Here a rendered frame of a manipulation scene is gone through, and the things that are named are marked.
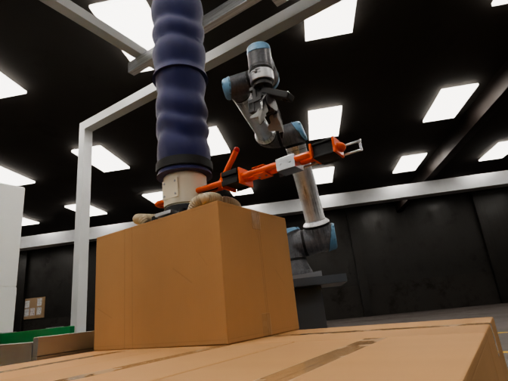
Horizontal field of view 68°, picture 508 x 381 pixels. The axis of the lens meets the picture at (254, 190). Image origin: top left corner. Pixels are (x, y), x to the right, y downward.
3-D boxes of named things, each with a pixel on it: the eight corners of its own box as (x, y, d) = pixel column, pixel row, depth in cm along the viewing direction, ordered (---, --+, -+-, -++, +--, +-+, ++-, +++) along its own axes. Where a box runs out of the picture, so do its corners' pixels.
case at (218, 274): (93, 351, 131) (96, 237, 143) (177, 337, 163) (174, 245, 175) (228, 345, 100) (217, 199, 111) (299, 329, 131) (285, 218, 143)
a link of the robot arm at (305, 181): (310, 251, 222) (277, 127, 215) (339, 245, 218) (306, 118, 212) (309, 259, 207) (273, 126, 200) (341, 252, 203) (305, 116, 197)
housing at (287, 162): (276, 171, 123) (274, 159, 124) (286, 176, 128) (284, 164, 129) (295, 165, 119) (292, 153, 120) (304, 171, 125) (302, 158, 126)
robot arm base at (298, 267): (279, 283, 218) (276, 265, 221) (311, 277, 218) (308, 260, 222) (280, 278, 200) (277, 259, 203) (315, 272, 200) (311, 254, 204)
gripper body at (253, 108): (260, 122, 142) (257, 94, 145) (280, 113, 137) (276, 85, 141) (249, 114, 135) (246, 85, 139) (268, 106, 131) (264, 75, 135)
